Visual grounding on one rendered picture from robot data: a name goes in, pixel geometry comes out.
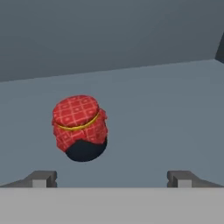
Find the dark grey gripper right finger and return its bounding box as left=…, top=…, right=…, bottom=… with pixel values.
left=166, top=170, right=224, bottom=188

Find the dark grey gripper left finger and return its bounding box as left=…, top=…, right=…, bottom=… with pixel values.
left=0, top=170, right=58, bottom=188

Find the jam jar with red cloth lid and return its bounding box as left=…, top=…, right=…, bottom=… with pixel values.
left=52, top=94, right=109, bottom=163

